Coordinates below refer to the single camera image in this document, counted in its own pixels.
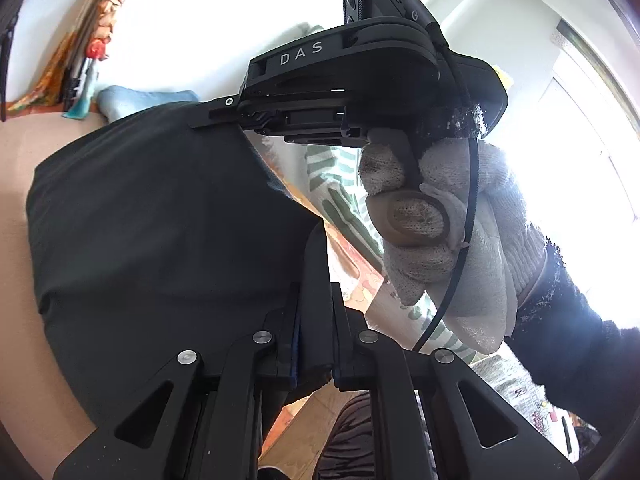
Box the black sleeved right forearm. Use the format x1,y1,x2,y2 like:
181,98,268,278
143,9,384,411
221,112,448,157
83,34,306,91
500,224,639,437

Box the black cable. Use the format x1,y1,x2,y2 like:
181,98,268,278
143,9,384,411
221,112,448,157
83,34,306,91
412,0,484,354

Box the dark grey pants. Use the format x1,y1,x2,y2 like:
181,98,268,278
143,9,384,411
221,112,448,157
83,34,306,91
26,103,331,425

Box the folded tripod with orange scarf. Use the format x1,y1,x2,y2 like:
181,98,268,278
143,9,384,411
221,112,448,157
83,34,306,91
1,0,126,122

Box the zebra striped trouser leg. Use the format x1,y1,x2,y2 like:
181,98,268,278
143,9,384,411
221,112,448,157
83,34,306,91
312,392,387,479

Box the green striped white pillow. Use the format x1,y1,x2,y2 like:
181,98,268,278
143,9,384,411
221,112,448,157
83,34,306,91
278,22,482,366

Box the grey gloved right hand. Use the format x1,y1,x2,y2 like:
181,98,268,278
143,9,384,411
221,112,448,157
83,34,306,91
359,139,537,354

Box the folded light blue jeans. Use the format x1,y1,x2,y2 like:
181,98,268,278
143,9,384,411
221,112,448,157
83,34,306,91
96,86,200,122

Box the teal cloth piece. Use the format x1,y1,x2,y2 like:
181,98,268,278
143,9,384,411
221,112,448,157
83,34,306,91
63,79,96,120

